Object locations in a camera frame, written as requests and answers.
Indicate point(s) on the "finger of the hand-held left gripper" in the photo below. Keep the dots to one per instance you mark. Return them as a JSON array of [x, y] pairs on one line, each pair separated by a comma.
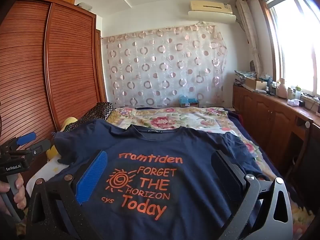
[[26, 138], [41, 146]]

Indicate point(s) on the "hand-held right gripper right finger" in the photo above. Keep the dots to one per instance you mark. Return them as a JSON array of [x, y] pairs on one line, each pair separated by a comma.
[[225, 175]]

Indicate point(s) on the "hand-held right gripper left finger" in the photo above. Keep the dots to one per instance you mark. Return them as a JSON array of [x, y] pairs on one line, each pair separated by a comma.
[[92, 177]]

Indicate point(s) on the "dark circle-patterned cloth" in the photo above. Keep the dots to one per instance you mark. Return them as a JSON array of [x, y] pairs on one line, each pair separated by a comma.
[[100, 110]]

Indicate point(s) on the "navy printed t-shirt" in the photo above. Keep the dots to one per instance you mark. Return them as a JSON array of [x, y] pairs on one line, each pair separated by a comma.
[[155, 145]]

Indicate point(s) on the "person's left hand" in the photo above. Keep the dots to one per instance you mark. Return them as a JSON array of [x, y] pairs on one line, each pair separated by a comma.
[[20, 192]]

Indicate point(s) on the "yellow plush toy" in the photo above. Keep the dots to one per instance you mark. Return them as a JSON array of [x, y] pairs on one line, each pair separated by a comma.
[[67, 123]]

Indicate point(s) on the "wooden low cabinet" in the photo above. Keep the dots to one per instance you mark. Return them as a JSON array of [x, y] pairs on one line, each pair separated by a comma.
[[262, 110]]

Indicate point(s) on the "small brown box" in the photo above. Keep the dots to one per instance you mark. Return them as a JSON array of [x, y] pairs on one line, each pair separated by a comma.
[[196, 104]]

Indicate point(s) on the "floral blanket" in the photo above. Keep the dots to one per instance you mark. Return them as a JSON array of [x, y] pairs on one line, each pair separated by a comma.
[[175, 117]]

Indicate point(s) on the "wooden slatted wardrobe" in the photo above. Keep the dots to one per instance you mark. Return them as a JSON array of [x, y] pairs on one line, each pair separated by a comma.
[[70, 67]]

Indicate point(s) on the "blue plastic bag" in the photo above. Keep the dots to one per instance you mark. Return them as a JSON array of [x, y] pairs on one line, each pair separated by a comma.
[[186, 100]]

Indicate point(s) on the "open cardboard box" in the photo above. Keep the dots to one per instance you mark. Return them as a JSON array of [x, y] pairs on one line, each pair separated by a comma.
[[250, 82]]

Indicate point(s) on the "dark wooden chair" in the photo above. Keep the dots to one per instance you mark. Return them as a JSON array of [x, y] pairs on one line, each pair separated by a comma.
[[307, 124]]

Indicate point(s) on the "stack of folded fabrics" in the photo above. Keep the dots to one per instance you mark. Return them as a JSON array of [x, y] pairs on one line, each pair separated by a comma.
[[245, 75]]

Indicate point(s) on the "pink thermos jug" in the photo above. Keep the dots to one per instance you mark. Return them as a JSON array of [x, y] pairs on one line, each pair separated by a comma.
[[282, 90]]

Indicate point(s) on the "white plastic bottle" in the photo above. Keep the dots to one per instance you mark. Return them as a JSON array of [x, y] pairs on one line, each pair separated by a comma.
[[290, 93]]

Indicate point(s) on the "green-capped bottle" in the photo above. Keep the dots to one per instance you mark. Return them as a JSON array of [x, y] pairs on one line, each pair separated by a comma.
[[298, 92]]

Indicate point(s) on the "sheer circle-patterned curtain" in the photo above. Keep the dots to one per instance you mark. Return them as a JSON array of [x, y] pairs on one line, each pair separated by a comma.
[[162, 67]]

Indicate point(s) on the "cream window curtain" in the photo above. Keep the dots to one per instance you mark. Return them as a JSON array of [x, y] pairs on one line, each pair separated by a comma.
[[250, 35]]

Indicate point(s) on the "white storage bag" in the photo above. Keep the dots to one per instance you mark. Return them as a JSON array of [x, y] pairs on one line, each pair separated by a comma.
[[85, 5]]

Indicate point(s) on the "wooden framed window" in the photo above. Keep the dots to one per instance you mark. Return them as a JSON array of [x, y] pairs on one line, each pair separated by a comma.
[[295, 42]]

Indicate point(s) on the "cream wall air conditioner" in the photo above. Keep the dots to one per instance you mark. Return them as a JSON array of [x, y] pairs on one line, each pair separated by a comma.
[[210, 6]]

